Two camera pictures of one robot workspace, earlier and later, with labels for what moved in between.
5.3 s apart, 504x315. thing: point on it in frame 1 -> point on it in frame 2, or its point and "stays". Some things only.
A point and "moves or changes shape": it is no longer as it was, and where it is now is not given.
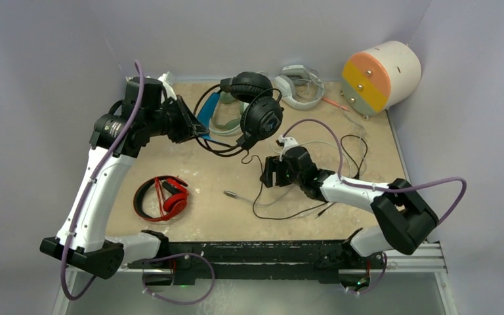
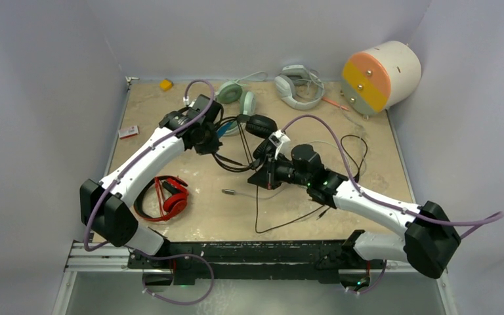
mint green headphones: x=231 y=127 stays
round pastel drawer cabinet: x=376 y=79 stays
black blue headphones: x=262 y=116 -> x=256 y=129
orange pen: x=335 y=104 stays
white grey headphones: x=298 y=86 stays
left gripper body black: x=170 y=121 -> x=209 y=141
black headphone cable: x=320 y=207 moves or changes shape
